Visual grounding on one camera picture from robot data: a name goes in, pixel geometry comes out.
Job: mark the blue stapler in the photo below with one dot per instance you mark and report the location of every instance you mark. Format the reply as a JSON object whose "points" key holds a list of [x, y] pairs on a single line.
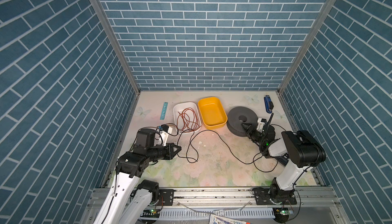
{"points": [[268, 104]]}

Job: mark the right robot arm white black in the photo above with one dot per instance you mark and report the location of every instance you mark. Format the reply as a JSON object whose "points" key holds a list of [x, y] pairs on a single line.
{"points": [[304, 153]]}

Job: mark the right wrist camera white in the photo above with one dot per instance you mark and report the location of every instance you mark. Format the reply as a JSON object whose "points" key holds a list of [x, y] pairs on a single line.
{"points": [[261, 123]]}

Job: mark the yellow plastic tray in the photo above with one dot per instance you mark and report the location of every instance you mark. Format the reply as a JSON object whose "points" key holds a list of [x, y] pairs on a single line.
{"points": [[212, 113]]}

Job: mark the white plastic tray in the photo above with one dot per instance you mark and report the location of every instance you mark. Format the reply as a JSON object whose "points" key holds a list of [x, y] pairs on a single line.
{"points": [[186, 117]]}

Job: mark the black remote control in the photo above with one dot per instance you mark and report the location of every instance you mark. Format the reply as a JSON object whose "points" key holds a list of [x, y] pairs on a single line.
{"points": [[283, 160]]}

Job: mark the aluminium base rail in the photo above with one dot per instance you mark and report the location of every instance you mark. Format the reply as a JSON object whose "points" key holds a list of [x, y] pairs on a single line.
{"points": [[315, 205]]}

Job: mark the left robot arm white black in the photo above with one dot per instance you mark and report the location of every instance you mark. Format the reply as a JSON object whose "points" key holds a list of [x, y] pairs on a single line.
{"points": [[128, 196]]}

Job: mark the grey cable spool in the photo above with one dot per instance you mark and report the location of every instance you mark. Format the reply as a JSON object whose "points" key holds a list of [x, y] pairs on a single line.
{"points": [[239, 115]]}

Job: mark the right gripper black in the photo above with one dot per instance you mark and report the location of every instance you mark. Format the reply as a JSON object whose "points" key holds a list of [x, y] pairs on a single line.
{"points": [[250, 130]]}

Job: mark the left green circuit board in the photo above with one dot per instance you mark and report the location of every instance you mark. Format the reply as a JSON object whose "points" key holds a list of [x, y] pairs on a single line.
{"points": [[150, 213]]}

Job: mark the right green circuit board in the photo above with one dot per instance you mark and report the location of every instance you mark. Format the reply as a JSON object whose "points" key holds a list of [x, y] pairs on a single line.
{"points": [[282, 215]]}

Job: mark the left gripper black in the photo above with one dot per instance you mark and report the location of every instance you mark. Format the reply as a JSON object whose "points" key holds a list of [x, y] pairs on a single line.
{"points": [[170, 153]]}

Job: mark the green circuit board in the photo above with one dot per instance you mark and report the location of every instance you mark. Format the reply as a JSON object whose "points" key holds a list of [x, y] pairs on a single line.
{"points": [[282, 215], [150, 213]]}

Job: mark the printed paper sheet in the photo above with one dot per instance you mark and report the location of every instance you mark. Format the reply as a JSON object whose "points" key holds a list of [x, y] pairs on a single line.
{"points": [[215, 219]]}

